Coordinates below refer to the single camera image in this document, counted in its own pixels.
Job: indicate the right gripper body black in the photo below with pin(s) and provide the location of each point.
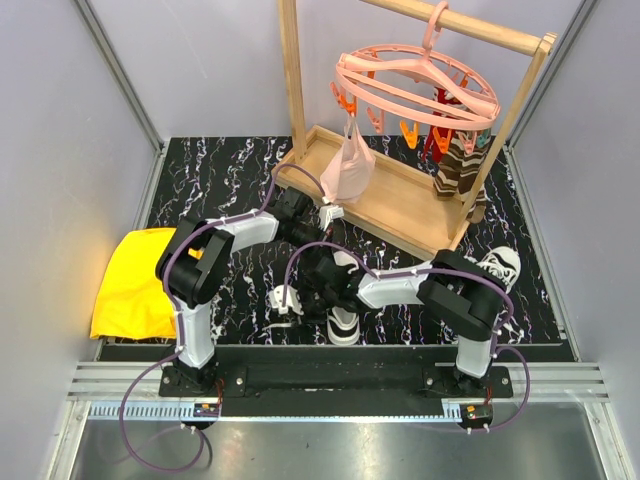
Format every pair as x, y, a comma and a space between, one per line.
317, 303

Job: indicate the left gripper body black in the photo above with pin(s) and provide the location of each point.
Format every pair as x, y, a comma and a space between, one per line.
303, 235

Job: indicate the black white sneaker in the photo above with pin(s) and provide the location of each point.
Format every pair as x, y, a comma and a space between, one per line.
322, 268
504, 263

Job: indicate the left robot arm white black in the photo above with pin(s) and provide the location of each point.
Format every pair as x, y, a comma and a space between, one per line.
194, 265

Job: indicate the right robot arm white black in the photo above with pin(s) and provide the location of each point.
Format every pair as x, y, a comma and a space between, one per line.
467, 295

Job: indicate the pink hanging cloth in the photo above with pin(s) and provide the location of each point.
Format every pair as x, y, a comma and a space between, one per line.
349, 172

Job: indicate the wooden drying rack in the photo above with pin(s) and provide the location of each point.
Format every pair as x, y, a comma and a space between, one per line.
400, 204

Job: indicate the brown striped sock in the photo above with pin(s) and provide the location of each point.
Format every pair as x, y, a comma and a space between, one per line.
458, 170

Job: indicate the yellow cloth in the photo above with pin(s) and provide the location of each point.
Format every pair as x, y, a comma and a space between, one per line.
131, 302

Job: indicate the pink round clip hanger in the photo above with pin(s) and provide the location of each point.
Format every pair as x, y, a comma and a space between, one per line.
421, 87

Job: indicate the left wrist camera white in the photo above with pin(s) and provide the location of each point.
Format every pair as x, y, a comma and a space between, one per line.
328, 212

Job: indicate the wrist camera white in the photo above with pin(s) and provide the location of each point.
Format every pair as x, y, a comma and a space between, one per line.
284, 299
328, 212

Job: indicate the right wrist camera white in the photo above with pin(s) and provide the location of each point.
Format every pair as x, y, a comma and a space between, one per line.
284, 299

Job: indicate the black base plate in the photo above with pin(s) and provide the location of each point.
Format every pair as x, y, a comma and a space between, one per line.
243, 370

